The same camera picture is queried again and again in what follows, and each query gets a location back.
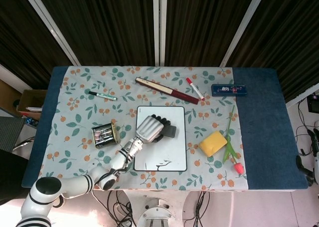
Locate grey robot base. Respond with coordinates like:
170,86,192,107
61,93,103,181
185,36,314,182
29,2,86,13
137,197,179,227

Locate black floor cable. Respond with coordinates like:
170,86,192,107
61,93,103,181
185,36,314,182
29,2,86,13
93,191,137,227
295,97,319,158
183,191,210,227

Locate blue pencil case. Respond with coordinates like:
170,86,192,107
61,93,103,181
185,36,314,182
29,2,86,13
211,83,249,97

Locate yellow sponge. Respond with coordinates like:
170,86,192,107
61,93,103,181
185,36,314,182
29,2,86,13
198,130,228,158

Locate person in black clothes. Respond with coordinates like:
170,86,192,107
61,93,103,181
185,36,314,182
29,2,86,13
0,149,28,204

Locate white board with black rim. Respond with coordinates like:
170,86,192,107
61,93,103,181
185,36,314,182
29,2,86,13
133,105,188,172

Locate white frame post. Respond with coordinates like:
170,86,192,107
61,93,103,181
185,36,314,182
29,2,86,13
19,0,80,65
152,0,167,67
219,0,269,67

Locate floral fruit print tablecloth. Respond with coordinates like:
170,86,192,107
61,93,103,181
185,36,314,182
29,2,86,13
35,66,250,192

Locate red marker pen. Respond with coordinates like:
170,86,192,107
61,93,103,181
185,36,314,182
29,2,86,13
185,77,205,101

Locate cardboard box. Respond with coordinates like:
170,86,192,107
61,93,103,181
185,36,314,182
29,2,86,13
16,89,48,120

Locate artificial tulip flower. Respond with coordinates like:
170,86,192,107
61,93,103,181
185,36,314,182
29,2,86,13
222,104,244,177

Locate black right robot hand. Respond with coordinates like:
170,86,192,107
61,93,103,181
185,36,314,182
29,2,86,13
296,155,315,187

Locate blue felt table cover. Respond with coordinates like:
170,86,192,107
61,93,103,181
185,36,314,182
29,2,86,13
21,66,310,192

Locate dark grey whiteboard eraser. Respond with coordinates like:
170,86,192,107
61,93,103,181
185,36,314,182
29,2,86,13
163,124,178,139

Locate black electronic device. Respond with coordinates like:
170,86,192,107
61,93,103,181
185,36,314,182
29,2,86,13
307,93,319,113

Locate dark brown curtain panel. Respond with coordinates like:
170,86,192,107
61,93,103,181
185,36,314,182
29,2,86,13
228,0,319,103
0,0,73,83
165,0,260,67
33,0,155,66

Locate maroon folded hand fan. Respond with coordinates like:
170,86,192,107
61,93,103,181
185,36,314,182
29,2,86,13
135,76,200,105

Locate black luncheon meat can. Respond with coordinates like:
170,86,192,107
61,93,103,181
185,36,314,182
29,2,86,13
91,122,121,150

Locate grey mesh chair back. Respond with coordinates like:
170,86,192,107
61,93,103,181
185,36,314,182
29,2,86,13
0,117,25,153

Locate white marker with black cap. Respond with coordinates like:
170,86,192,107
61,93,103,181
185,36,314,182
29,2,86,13
89,90,118,101

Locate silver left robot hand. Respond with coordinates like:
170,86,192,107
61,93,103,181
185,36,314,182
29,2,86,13
134,114,173,144

